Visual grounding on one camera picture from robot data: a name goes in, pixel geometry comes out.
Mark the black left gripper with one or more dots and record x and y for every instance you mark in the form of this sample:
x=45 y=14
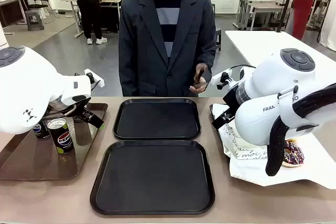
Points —
x=68 y=107

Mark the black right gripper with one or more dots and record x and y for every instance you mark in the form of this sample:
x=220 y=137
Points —
x=230 y=98

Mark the black Pepsi can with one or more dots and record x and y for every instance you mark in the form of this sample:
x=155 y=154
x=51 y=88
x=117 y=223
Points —
x=42 y=132
x=61 y=137

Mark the dark serving tongs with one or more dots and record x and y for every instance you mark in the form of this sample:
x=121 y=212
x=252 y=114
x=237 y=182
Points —
x=199 y=73

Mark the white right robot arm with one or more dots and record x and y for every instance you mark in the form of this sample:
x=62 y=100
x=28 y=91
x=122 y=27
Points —
x=273 y=87

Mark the person's left forearm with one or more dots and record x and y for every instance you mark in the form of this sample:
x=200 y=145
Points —
x=210 y=61

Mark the person's right forearm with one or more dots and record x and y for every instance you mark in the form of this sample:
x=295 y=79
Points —
x=127 y=74

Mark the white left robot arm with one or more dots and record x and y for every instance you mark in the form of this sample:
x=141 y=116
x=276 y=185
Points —
x=26 y=82

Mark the person's left hand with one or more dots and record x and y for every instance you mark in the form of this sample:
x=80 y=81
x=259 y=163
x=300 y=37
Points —
x=206 y=82

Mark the black tray under paper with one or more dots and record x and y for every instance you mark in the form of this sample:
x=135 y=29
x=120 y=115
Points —
x=214 y=115

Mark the white paper sheet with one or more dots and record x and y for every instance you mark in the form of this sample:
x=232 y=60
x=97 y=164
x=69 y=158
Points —
x=246 y=171

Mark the black plastic tray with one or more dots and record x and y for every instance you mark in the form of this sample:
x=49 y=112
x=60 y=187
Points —
x=157 y=119
x=152 y=176

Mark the brown plastic tray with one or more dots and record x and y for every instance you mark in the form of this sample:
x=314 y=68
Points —
x=26 y=161

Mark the chocolate sprinkled donut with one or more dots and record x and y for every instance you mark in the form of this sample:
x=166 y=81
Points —
x=294 y=155

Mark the white table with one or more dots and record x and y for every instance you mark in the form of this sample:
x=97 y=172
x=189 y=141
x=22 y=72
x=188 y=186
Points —
x=262 y=43

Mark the person in dark blazer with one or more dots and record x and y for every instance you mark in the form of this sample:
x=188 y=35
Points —
x=141 y=51

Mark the grey step stool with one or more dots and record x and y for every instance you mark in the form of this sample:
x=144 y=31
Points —
x=35 y=19

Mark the person in grey hoodie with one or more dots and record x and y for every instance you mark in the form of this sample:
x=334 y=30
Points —
x=86 y=3

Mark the white lab desk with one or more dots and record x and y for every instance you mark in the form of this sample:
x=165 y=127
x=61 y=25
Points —
x=262 y=5

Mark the person in red clothes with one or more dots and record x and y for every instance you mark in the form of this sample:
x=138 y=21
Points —
x=303 y=3

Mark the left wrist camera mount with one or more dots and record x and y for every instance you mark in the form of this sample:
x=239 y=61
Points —
x=95 y=79

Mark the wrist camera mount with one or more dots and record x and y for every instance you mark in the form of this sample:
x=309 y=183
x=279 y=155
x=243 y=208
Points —
x=219 y=77
x=95 y=79

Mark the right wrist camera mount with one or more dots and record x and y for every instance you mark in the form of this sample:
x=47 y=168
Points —
x=219 y=77

